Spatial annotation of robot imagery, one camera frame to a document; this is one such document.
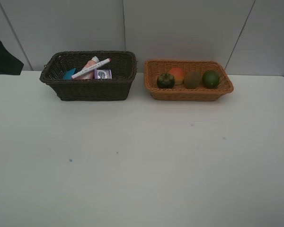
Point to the dark purple mangosteen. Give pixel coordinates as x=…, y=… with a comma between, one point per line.
x=165, y=81

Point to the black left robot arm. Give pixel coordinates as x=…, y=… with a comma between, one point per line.
x=9, y=64

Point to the white marker red caps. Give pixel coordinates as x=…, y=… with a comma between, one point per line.
x=91, y=68

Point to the orange wicker basket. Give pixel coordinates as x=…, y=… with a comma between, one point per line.
x=154, y=68

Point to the blue whiteboard eraser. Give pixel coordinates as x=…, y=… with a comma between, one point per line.
x=68, y=74

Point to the orange peach fruit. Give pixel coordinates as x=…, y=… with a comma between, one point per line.
x=178, y=75

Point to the green avocado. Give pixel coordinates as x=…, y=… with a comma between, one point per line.
x=210, y=79

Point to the pink bottle white cap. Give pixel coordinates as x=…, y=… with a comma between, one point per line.
x=90, y=63

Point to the dark brown wicker basket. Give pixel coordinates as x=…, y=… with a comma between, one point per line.
x=123, y=66

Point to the brown kiwi fruit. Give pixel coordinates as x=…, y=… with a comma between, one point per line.
x=192, y=79

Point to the purple air freshener can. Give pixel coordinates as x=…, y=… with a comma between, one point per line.
x=102, y=74

